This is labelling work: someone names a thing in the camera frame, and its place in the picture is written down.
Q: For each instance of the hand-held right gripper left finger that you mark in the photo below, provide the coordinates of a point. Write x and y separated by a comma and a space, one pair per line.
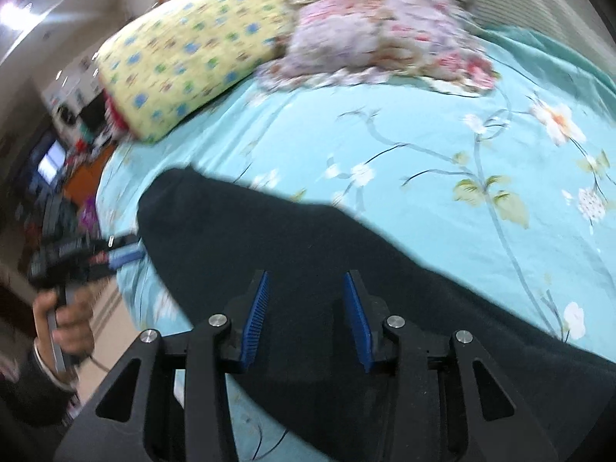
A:
254, 327

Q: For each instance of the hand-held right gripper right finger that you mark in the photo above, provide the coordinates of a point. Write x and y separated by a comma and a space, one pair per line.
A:
358, 327

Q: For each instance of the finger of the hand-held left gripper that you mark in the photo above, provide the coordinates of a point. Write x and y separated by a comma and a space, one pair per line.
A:
126, 256
122, 240

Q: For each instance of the black pants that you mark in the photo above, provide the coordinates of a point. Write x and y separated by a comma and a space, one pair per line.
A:
288, 240

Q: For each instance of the person's left forearm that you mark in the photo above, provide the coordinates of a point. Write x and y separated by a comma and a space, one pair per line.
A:
29, 390

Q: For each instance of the person's left hand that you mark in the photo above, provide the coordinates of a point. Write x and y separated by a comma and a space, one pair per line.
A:
74, 322

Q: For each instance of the purple bag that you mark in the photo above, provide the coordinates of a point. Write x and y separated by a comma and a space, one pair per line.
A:
89, 216

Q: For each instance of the orange wooden desk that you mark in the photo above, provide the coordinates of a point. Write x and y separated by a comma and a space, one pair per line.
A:
86, 178

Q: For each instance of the lit computer monitor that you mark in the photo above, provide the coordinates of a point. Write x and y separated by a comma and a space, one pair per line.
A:
52, 161

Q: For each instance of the red cloth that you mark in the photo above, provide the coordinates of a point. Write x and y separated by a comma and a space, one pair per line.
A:
115, 115

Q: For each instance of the dark computer monitor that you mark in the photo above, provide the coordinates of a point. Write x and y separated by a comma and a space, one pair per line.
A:
94, 113

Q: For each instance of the yellow cartoon print pillow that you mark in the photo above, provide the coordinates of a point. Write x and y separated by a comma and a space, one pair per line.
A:
192, 53

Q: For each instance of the teal floral bed sheet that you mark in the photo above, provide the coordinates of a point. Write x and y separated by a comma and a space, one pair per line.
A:
409, 120

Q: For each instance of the ceiling light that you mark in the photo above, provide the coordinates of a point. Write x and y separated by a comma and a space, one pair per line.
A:
12, 12

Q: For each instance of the pink floral ruffled pillow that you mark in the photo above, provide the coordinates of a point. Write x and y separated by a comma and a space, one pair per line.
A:
380, 33

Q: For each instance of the beige striped headboard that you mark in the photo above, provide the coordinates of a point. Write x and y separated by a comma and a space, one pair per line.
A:
510, 0

